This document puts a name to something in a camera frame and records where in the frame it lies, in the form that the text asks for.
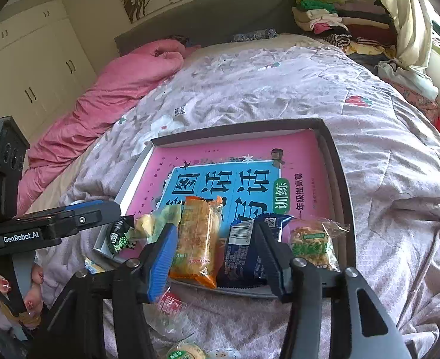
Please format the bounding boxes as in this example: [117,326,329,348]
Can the green black small snack packet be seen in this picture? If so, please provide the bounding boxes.
[106,216,136,255]

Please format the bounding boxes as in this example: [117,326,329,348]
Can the meat floss cake snack packet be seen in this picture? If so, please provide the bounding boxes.
[285,218,350,271]

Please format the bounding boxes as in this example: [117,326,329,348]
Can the green label small pastry packet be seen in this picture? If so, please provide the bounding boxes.
[165,341,207,359]

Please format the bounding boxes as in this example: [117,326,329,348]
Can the orange bread roll snack packet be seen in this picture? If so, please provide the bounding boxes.
[169,196,223,288]

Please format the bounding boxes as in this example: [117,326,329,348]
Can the blue Oreo packet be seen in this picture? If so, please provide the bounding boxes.
[217,212,293,289]

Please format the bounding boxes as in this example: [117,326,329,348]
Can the left hand red nails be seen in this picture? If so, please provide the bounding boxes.
[0,263,45,331]

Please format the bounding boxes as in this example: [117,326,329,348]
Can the yellow blue snack packet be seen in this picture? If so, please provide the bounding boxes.
[84,257,105,274]

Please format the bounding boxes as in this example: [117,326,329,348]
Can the clear red label snack packet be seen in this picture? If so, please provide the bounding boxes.
[143,286,191,341]

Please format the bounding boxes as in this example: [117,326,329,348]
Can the pink quilt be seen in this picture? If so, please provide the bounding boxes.
[17,39,199,216]

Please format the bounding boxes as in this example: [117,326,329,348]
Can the grey shallow cardboard box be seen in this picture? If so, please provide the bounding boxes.
[92,117,357,300]

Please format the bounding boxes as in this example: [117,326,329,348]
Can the cream wardrobe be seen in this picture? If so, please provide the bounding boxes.
[0,0,96,142]

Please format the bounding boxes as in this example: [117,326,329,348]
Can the lilac floral duvet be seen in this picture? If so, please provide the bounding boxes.
[31,35,440,358]

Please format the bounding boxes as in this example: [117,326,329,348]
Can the pink Chinese workbook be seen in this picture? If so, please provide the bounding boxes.
[126,130,333,237]

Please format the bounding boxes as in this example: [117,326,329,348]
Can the dark grey headboard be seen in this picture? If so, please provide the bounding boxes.
[114,0,300,55]

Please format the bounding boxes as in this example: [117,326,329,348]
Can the cream curtain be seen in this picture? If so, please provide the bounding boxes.
[381,0,433,73]

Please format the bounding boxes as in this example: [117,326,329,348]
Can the folded clothes pile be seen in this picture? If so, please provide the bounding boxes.
[292,0,397,70]

